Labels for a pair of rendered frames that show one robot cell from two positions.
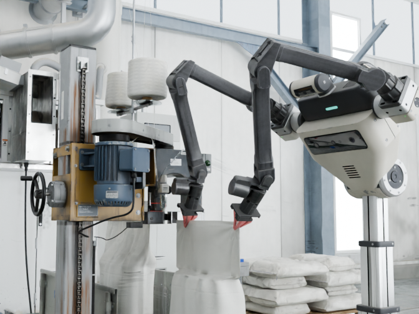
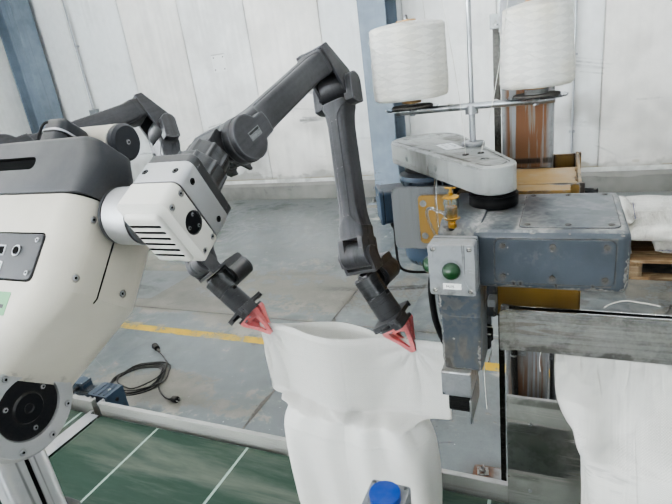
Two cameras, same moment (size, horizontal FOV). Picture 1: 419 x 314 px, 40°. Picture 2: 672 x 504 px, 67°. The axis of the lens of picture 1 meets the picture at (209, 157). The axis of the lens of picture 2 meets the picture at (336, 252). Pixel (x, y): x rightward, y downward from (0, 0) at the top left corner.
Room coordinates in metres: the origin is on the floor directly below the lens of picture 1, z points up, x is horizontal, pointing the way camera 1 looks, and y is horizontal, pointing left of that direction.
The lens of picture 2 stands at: (3.23, -0.54, 1.62)
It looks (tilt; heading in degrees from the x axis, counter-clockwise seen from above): 20 degrees down; 149
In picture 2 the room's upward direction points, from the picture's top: 8 degrees counter-clockwise
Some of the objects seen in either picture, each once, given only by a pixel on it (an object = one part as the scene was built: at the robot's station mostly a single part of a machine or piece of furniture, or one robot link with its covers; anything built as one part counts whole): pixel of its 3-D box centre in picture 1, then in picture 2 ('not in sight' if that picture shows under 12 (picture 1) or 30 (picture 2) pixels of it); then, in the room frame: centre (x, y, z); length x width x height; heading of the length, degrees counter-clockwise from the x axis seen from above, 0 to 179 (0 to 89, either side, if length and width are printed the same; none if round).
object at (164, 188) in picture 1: (164, 193); not in sight; (2.48, 0.20, 1.14); 0.05 x 0.04 x 0.16; 123
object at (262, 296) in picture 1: (288, 294); not in sight; (5.32, -0.71, 0.32); 0.66 x 0.43 x 0.15; 125
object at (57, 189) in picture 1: (55, 194); not in sight; (2.35, 0.63, 1.14); 0.11 x 0.06 x 0.11; 33
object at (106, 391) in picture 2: not in sight; (90, 397); (0.89, -0.52, 0.35); 0.30 x 0.15 x 0.15; 33
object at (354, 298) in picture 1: (336, 301); not in sight; (5.66, -1.22, 0.20); 0.67 x 0.43 x 0.15; 123
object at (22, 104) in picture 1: (32, 119); not in sight; (4.66, 1.45, 1.82); 0.51 x 0.27 x 0.71; 33
